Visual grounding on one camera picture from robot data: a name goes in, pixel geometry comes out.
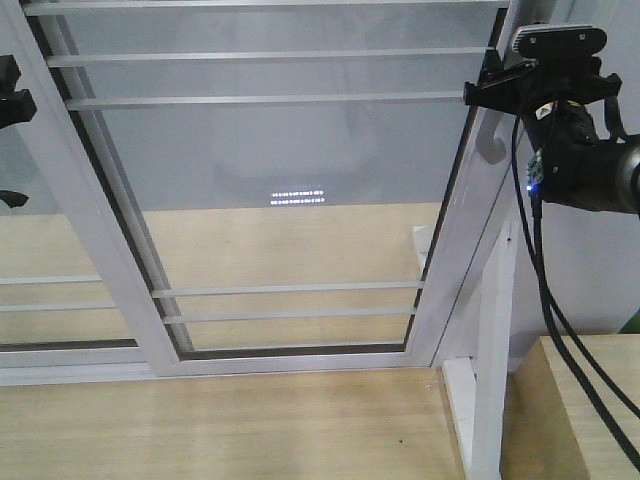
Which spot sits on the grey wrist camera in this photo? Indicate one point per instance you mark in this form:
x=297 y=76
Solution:
x=544 y=41

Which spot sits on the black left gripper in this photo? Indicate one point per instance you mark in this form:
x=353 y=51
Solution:
x=16 y=107

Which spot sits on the fixed glass panel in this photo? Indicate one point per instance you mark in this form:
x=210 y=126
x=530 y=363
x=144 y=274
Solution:
x=74 y=305

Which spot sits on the grey curved door handle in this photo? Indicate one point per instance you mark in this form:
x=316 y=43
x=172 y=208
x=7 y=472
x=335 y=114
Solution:
x=492 y=142

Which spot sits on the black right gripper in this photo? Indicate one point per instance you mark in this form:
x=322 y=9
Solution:
x=572 y=118

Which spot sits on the white framed sliding glass door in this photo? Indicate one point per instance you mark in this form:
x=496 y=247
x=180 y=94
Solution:
x=257 y=104

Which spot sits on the light plywood box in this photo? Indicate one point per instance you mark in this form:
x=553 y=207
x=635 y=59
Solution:
x=551 y=430

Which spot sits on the white wooden support brace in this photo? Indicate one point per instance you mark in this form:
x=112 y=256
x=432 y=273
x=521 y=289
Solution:
x=476 y=388

